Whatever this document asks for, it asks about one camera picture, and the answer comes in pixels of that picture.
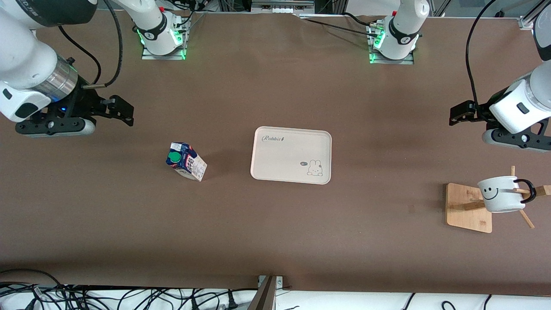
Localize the milk carton with green cap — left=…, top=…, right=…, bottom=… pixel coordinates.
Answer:
left=166, top=142, right=207, bottom=182

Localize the white smiley face cup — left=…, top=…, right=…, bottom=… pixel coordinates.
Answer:
left=477, top=176, right=537, bottom=214

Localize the cream rabbit print tray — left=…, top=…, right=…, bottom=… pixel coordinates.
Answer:
left=250, top=126, right=333, bottom=185

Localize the wooden mug stand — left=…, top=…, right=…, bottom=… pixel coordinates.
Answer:
left=446, top=166, right=551, bottom=233

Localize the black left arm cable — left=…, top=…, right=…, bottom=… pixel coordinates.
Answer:
left=466, top=0, right=498, bottom=106

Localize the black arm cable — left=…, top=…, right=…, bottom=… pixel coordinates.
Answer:
left=466, top=0, right=498, bottom=106
left=58, top=26, right=102, bottom=85
left=82, top=0, right=124, bottom=89

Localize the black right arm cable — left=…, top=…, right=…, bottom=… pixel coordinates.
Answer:
left=82, top=0, right=124, bottom=89
left=58, top=26, right=102, bottom=85

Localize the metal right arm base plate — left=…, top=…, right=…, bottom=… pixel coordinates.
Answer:
left=141, top=12, right=187, bottom=60

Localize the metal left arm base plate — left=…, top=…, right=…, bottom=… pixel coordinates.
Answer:
left=368, top=24, right=415, bottom=65

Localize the black table cable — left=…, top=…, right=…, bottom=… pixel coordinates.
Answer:
left=342, top=12, right=377, bottom=27
left=300, top=18, right=381, bottom=37

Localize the silver aluminium frame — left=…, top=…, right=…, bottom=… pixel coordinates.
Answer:
left=251, top=0, right=315, bottom=14

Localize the aluminium profile post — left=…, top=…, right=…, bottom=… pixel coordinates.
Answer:
left=248, top=275, right=284, bottom=310

